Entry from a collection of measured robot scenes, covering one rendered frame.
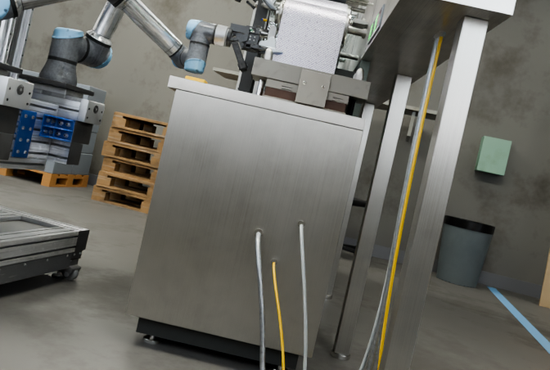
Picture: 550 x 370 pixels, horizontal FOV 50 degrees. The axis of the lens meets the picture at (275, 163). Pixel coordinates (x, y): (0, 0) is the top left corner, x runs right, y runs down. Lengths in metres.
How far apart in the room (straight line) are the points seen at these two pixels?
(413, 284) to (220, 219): 0.74
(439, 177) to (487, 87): 4.59
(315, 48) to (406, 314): 1.11
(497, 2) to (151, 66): 5.37
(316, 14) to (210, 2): 4.28
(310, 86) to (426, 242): 0.75
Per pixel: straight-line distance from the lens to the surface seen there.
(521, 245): 6.02
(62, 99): 2.52
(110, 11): 2.65
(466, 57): 1.50
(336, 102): 2.01
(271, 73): 2.01
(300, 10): 2.26
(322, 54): 2.22
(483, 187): 5.94
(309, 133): 1.93
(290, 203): 1.93
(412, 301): 1.48
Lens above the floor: 0.70
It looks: level
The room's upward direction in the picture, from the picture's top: 13 degrees clockwise
